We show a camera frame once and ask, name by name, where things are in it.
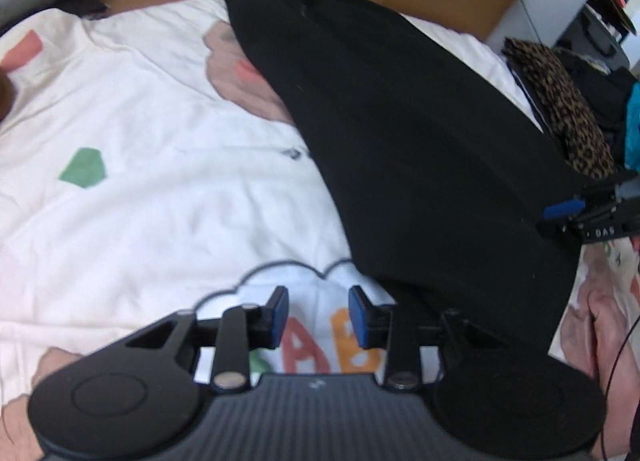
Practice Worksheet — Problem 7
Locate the cream bear-print bed sheet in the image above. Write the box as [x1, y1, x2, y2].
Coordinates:
[0, 0, 640, 461]

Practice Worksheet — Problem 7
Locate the black folded clothes pile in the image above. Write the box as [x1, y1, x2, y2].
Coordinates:
[549, 5, 640, 143]

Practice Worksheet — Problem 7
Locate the leopard print garment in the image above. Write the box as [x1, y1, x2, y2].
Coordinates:
[502, 38, 616, 180]

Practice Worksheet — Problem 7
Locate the person's bare foot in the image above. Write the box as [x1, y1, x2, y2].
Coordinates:
[560, 287, 639, 389]

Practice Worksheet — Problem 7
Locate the black cable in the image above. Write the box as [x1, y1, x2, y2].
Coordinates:
[596, 309, 640, 461]

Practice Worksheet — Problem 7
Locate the black teddy-print garment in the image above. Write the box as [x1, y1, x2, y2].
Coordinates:
[224, 0, 586, 351]

